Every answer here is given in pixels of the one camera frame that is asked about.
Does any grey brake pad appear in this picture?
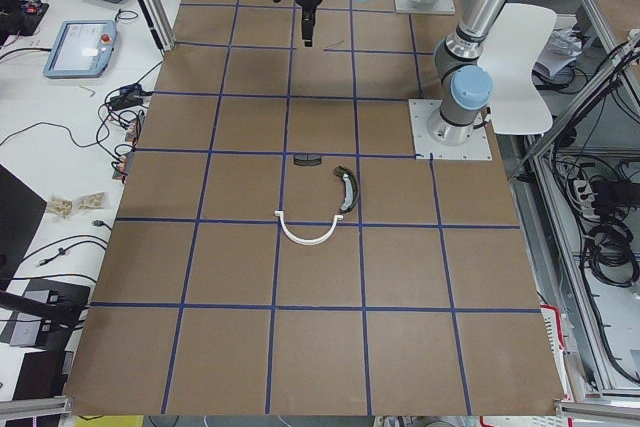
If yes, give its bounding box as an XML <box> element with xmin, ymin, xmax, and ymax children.
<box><xmin>293</xmin><ymin>153</ymin><xmax>322</xmax><ymax>167</ymax></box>

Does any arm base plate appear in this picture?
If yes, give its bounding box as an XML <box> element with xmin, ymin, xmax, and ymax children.
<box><xmin>408</xmin><ymin>99</ymin><xmax>492</xmax><ymax>161</ymax></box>

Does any brown paper table cover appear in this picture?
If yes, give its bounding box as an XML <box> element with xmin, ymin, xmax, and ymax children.
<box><xmin>66</xmin><ymin>0</ymin><xmax>563</xmax><ymax>416</ymax></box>

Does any white curved plastic bracket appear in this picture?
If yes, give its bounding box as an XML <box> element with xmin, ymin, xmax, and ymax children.
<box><xmin>273</xmin><ymin>210</ymin><xmax>344</xmax><ymax>247</ymax></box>

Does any curved olive brake shoe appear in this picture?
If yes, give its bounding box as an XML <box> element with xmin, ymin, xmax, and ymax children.
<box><xmin>333</xmin><ymin>166</ymin><xmax>360</xmax><ymax>214</ymax></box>

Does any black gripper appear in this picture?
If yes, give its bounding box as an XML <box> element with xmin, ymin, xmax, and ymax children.
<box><xmin>295</xmin><ymin>0</ymin><xmax>323</xmax><ymax>47</ymax></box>

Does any white plastic chair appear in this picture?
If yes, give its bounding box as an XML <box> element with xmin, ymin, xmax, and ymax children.
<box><xmin>478</xmin><ymin>3</ymin><xmax>557</xmax><ymax>135</ymax></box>

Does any near blue teach pendant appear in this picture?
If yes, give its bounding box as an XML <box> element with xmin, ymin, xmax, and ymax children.
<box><xmin>43</xmin><ymin>20</ymin><xmax>118</xmax><ymax>79</ymax></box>

